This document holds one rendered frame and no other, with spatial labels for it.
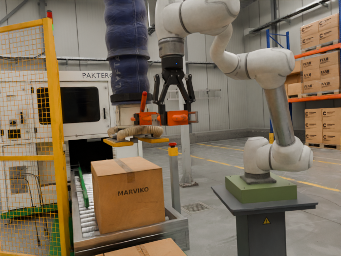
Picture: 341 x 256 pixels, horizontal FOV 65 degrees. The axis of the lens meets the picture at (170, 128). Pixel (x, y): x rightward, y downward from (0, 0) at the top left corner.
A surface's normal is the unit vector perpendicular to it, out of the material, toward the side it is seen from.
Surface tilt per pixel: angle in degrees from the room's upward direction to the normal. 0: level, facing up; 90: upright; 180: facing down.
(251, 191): 90
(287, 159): 121
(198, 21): 129
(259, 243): 90
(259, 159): 92
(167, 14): 88
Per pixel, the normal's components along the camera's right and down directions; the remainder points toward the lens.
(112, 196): 0.35, 0.02
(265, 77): -0.44, 0.70
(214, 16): -0.28, 0.65
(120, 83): -0.29, -0.20
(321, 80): -0.91, 0.07
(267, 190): 0.07, 0.04
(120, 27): -0.07, -0.23
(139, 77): 0.59, -0.25
